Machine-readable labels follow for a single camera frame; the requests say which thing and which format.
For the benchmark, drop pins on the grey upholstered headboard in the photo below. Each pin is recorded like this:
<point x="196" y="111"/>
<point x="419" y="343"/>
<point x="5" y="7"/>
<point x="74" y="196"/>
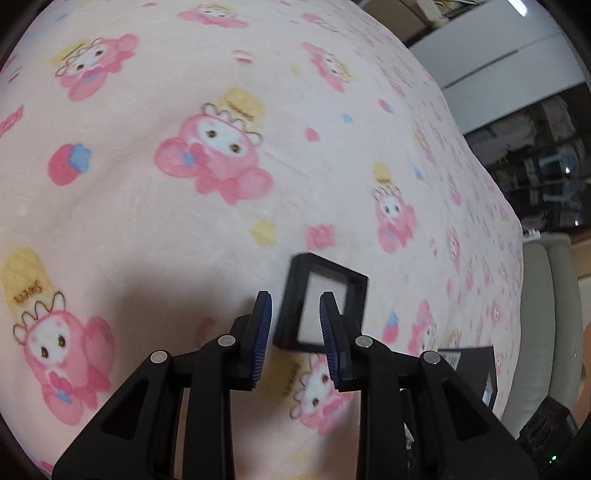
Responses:
<point x="550" y="360"/>

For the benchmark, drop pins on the white wardrobe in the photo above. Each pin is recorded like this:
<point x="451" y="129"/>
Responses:
<point x="499" y="58"/>

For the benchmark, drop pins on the small black square frame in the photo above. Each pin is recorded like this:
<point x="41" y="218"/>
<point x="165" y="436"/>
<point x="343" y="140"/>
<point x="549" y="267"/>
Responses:
<point x="298" y="327"/>

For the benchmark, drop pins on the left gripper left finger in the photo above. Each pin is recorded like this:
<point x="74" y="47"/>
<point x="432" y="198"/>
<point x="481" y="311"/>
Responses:
<point x="174" y="399"/>

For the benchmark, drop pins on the pink cartoon print blanket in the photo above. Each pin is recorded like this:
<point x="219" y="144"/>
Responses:
<point x="162" y="162"/>

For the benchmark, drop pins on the black storage box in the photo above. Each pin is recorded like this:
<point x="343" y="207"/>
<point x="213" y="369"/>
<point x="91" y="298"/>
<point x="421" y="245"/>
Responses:
<point x="477" y="367"/>

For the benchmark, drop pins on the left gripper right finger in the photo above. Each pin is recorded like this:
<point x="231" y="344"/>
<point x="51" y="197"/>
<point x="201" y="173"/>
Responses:
<point x="418" y="419"/>

